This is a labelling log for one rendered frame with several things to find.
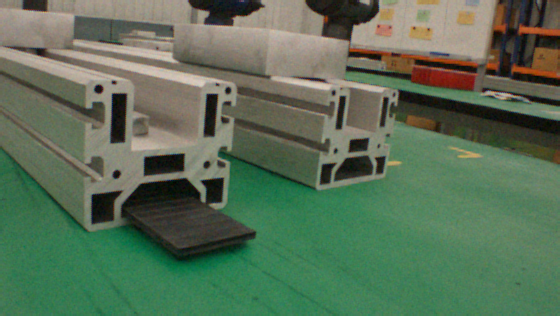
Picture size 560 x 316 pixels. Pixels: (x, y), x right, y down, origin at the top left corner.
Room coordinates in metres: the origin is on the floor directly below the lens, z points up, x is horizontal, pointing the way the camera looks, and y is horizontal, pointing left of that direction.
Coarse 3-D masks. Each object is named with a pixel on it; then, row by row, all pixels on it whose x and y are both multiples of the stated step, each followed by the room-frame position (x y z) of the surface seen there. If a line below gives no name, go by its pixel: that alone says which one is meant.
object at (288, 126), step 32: (160, 64) 0.56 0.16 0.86; (192, 64) 0.51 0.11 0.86; (256, 96) 0.45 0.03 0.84; (288, 96) 0.40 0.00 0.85; (320, 96) 0.38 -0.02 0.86; (352, 96) 0.45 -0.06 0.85; (384, 96) 0.43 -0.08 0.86; (256, 128) 0.45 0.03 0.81; (288, 128) 0.40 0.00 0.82; (320, 128) 0.37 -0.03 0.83; (352, 128) 0.43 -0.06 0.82; (384, 128) 0.43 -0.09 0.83; (256, 160) 0.43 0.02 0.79; (288, 160) 0.40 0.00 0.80; (320, 160) 0.37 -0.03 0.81; (352, 160) 0.45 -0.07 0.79; (384, 160) 0.44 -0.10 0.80
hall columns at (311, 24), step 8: (304, 0) 9.08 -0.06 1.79; (304, 8) 9.09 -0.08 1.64; (304, 16) 9.10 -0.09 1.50; (312, 16) 8.88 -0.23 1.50; (320, 16) 9.00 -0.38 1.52; (304, 24) 9.12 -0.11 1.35; (312, 24) 8.90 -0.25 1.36; (320, 24) 9.01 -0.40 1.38; (304, 32) 9.13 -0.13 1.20; (312, 32) 8.91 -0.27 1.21; (320, 32) 9.02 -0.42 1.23
